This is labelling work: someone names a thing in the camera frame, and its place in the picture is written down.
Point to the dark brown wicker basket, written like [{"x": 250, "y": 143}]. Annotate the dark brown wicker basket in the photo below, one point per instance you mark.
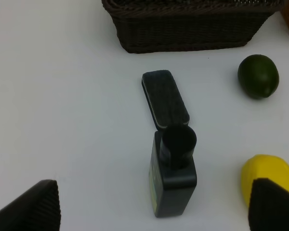
[{"x": 146, "y": 26}]

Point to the yellow lemon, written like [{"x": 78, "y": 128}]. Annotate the yellow lemon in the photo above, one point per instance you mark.
[{"x": 272, "y": 167}]

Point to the green lime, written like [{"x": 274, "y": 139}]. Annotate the green lime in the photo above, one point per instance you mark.
[{"x": 258, "y": 76}]

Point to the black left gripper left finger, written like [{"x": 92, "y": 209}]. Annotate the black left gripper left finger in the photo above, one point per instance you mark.
[{"x": 37, "y": 209}]

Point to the black whiteboard eraser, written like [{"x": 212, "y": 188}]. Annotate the black whiteboard eraser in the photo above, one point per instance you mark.
[{"x": 164, "y": 99}]

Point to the black rectangular bottle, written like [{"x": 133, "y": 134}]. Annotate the black rectangular bottle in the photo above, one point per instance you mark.
[{"x": 172, "y": 171}]

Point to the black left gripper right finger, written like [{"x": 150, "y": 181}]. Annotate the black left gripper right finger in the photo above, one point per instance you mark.
[{"x": 269, "y": 206}]

